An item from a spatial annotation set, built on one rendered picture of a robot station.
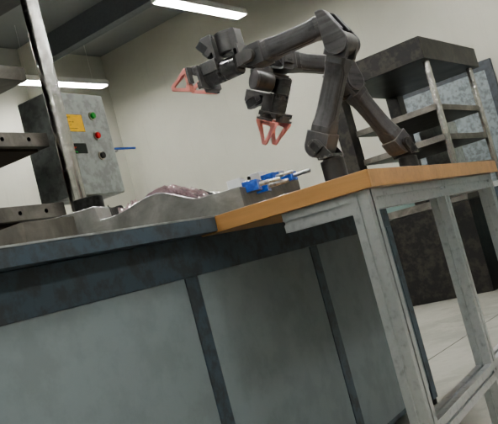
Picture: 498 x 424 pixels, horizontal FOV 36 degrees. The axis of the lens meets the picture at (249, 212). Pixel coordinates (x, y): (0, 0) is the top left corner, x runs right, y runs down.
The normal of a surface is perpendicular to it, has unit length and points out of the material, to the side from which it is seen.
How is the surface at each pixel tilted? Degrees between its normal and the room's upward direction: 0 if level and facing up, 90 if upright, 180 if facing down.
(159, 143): 90
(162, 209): 90
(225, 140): 90
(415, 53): 90
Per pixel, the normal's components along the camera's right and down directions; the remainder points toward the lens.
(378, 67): -0.58, 0.10
